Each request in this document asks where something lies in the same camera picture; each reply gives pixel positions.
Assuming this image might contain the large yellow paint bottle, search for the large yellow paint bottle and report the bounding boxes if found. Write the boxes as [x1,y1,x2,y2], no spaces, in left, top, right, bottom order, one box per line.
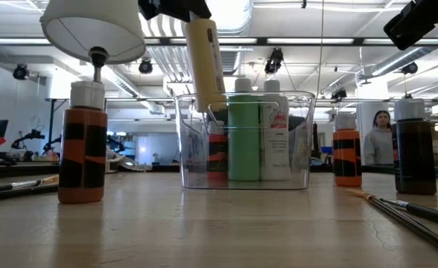
[184,16,228,115]

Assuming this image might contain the small red-orange paint bottle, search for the small red-orange paint bottle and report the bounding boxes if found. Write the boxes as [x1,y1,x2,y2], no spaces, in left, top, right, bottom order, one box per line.
[206,121,229,183]

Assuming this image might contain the large green paint bottle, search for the large green paint bottle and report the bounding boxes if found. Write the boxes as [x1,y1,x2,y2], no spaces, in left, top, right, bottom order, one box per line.
[227,77,261,182]

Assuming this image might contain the small bright orange paint bottle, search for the small bright orange paint bottle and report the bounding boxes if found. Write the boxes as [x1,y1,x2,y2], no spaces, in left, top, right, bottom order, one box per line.
[332,111,364,188]

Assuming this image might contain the small burnt-orange paint bottle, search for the small burnt-orange paint bottle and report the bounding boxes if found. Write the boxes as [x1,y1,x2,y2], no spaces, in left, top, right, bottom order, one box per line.
[57,80,110,205]

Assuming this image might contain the clear plastic bin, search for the clear plastic bin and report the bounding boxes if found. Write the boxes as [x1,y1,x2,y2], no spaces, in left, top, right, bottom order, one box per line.
[174,91,316,191]

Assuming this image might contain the large white paint bottle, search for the large white paint bottle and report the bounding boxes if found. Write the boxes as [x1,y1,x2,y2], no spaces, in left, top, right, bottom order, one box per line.
[259,79,291,182]

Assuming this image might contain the small dark brown paint bottle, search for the small dark brown paint bottle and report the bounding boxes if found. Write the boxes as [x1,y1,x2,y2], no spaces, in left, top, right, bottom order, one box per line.
[391,98,438,196]

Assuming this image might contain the small silver paint bottle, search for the small silver paint bottle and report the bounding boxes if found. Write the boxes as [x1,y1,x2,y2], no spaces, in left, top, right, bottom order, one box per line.
[290,115,310,173]

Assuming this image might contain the table lamp white shade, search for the table lamp white shade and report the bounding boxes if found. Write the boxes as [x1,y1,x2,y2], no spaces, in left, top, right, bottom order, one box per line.
[39,0,147,174]

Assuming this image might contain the white cylindrical column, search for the white cylindrical column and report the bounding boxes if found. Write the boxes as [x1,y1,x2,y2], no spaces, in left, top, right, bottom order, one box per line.
[355,102,393,165]

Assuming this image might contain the person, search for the person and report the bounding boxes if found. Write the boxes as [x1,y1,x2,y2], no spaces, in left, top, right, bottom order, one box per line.
[362,109,393,167]

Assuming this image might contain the thin paintbrush silver ferrule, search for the thin paintbrush silver ferrule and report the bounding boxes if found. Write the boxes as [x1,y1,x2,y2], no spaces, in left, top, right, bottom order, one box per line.
[381,197,438,229]

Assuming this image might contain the fan paintbrush orange bristles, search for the fan paintbrush orange bristles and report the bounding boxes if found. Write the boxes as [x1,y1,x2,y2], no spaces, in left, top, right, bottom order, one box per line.
[347,187,438,259]

